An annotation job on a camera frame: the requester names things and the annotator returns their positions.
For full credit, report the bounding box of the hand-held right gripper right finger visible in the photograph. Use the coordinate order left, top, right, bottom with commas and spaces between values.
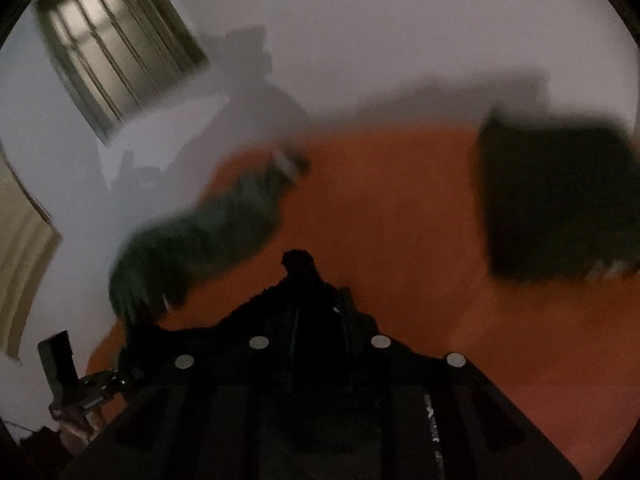
339, 287, 583, 480

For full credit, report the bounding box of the folded dark olive garment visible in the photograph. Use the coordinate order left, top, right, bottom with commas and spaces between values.
472, 107, 640, 283

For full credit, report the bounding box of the orange blanket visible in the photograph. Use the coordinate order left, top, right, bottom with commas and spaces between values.
85, 127, 640, 480

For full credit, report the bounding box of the green fleece cloth pile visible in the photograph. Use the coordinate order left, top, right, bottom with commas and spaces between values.
107, 147, 311, 323

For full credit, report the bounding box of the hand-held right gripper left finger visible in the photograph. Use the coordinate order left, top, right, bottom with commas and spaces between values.
60, 310, 297, 480

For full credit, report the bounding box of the person's left hand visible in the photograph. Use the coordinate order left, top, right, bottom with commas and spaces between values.
59, 410, 103, 446

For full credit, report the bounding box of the barred window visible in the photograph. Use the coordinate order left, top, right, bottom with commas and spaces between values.
34, 0, 210, 147

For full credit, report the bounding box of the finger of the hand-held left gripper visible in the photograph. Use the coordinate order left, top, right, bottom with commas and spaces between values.
77, 365, 146, 395
50, 391, 117, 418

